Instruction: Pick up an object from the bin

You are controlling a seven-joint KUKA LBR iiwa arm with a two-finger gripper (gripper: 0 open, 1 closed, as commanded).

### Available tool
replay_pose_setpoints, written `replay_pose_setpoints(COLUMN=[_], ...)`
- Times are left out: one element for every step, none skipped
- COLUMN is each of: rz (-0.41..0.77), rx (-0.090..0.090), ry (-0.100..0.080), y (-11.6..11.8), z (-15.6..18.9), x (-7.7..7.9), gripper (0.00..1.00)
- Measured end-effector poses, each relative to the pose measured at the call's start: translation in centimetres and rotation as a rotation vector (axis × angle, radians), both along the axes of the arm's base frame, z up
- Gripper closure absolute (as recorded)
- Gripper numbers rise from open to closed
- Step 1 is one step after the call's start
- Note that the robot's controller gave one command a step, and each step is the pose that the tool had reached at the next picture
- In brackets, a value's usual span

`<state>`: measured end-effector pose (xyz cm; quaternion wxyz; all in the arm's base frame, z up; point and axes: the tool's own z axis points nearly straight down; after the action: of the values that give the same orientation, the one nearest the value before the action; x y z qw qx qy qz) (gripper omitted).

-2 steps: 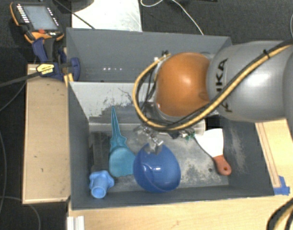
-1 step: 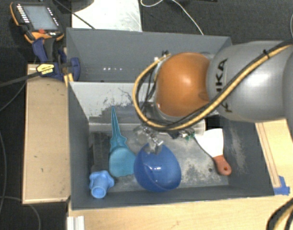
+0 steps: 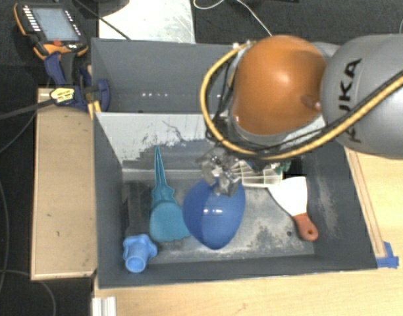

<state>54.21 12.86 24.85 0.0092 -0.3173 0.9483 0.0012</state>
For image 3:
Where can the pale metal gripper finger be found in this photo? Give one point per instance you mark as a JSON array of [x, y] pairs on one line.
[[228, 186], [208, 176]]

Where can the blue plastic bowl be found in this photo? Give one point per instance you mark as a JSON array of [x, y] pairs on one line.
[[214, 222]]

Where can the small blue plastic cup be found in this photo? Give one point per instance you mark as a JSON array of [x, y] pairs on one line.
[[137, 252]]

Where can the grey metal bin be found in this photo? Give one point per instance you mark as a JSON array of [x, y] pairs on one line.
[[149, 77]]

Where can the pale wood board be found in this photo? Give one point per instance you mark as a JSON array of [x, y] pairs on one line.
[[64, 193]]

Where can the black cylinder on white bracket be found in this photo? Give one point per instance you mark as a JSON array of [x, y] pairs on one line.
[[293, 168]]

